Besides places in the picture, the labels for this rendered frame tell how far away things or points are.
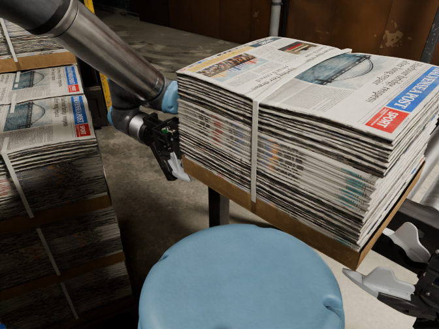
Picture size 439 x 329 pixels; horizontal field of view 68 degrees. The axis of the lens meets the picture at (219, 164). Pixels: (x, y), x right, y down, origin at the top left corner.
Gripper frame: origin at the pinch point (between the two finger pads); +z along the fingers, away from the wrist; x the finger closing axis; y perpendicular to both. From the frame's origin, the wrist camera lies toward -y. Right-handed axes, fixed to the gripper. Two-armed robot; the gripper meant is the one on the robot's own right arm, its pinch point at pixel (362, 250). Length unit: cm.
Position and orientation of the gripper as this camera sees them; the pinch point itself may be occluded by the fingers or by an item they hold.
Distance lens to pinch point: 58.9
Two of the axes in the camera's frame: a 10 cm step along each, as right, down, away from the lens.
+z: -7.2, -3.9, 5.7
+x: -6.9, 4.8, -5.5
